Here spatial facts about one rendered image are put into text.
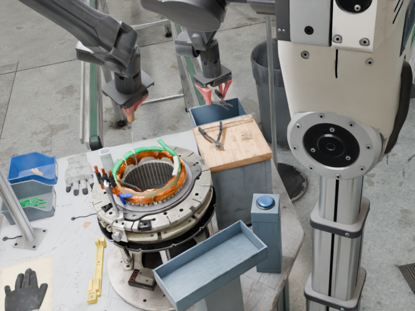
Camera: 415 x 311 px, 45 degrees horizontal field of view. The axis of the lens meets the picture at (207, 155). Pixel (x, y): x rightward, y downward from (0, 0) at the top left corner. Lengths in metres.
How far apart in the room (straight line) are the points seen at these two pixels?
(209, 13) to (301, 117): 0.32
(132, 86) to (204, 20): 0.50
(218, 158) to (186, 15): 0.85
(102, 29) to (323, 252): 0.66
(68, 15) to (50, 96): 3.21
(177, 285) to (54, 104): 2.92
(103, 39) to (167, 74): 3.05
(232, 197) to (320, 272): 0.41
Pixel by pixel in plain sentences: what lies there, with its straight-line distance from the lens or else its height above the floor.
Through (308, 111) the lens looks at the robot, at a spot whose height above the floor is 1.49.
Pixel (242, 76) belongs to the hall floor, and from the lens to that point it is 3.82.
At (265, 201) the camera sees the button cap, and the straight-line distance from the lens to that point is 1.31.
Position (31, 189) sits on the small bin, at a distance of 1.91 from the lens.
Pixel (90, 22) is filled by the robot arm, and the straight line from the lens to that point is 0.92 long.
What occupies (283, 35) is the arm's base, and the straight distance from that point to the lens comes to 0.56.
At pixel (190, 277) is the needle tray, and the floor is 1.03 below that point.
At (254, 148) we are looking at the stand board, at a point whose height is 1.07.
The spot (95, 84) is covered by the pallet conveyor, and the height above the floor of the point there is 0.76.
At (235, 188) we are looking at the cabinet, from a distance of 1.48.
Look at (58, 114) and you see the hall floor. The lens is 3.84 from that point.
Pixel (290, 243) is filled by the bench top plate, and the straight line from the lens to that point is 1.56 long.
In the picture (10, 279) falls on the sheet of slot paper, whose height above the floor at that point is 0.78.
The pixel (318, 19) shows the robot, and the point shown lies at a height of 1.75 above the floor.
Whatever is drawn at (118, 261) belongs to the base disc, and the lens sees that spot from 1.58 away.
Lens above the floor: 1.98
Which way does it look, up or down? 40 degrees down
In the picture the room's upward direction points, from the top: 9 degrees counter-clockwise
